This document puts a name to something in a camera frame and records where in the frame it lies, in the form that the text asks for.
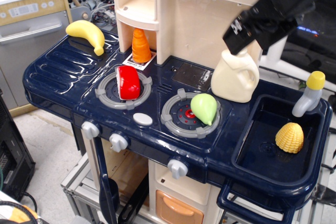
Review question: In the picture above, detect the grey left stove burner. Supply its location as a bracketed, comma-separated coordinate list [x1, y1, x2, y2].
[95, 72, 152, 110]

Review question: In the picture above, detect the grey left stove knob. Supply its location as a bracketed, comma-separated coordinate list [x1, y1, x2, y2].
[81, 121, 100, 139]

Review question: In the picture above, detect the aluminium extrusion frame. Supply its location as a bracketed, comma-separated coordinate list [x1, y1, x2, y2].
[61, 154, 106, 223]

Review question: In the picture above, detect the cream detergent bottle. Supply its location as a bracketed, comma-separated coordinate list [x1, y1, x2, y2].
[211, 48, 259, 103]

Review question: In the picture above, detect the cream toy kitchen shelf unit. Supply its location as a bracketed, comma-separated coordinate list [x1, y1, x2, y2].
[111, 0, 284, 90]

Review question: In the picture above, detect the grey right stove burner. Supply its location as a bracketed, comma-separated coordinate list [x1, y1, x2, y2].
[160, 88, 220, 139]

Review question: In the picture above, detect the grey stove knob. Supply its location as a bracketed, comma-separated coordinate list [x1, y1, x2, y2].
[81, 121, 100, 139]
[109, 133, 128, 153]
[167, 159, 188, 179]

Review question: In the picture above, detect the navy towel bar handle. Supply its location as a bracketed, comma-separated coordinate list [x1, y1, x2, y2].
[216, 180, 300, 224]

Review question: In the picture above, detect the navy toy kitchen counter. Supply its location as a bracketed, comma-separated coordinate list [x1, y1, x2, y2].
[23, 32, 332, 209]

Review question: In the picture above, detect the navy toy sink basin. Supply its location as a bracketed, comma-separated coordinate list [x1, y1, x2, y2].
[230, 94, 333, 188]

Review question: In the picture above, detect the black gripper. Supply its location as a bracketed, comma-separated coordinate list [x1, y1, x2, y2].
[223, 0, 315, 54]

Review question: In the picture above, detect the orange toy carrot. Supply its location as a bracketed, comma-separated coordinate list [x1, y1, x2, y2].
[132, 28, 152, 63]

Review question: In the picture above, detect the orange toy drawer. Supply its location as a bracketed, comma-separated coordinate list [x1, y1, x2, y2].
[156, 190, 204, 224]

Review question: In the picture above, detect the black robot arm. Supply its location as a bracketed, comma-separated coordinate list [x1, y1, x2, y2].
[223, 0, 318, 55]

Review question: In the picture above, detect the yellow toy banana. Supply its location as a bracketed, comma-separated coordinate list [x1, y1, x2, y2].
[66, 20, 105, 56]

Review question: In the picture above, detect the grey right stove knob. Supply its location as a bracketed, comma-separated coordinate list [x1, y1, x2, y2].
[167, 159, 188, 179]

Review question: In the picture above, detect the grey toy faucet yellow cap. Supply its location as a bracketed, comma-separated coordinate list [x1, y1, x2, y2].
[292, 71, 325, 118]

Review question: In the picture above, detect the black computer case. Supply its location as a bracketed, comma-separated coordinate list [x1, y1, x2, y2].
[1, 99, 35, 201]

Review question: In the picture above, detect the grey stove burner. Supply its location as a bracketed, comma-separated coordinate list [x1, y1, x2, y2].
[160, 88, 220, 139]
[95, 72, 152, 110]

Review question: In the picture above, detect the black monitor screen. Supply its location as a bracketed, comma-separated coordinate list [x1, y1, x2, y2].
[281, 0, 335, 81]

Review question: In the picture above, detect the green toy pear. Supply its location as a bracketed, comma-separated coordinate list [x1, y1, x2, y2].
[191, 93, 217, 126]

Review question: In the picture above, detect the navy toy spoon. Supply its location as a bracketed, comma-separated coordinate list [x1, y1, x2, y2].
[93, 137, 120, 223]

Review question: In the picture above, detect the white pvc pipe frame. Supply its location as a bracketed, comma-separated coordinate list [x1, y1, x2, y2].
[260, 37, 335, 91]

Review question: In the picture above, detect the yellow toy corn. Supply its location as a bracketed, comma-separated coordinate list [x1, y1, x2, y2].
[275, 122, 304, 154]

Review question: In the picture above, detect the grey oval button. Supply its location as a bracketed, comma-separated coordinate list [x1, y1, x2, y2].
[133, 113, 153, 126]

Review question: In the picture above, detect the grey middle stove knob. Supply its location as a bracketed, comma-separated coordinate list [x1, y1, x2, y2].
[109, 133, 128, 153]

